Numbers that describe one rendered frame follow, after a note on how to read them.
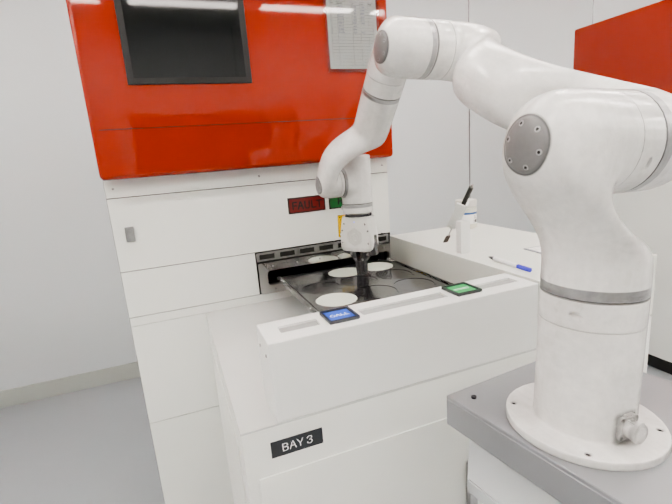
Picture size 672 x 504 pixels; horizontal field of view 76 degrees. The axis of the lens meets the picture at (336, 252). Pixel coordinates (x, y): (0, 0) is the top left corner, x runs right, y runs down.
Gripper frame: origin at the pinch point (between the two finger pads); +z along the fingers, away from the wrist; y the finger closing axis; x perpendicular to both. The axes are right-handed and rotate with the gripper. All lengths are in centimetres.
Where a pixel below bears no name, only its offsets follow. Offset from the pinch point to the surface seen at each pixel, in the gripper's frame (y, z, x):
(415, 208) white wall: -70, 10, 190
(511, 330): 44.7, 4.9, -17.2
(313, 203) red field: -17.1, -18.1, 2.2
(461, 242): 27.2, -7.4, 5.5
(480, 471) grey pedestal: 49, 10, -52
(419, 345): 32.9, 3.0, -34.7
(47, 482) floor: -132, 91, -47
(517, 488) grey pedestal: 54, 11, -53
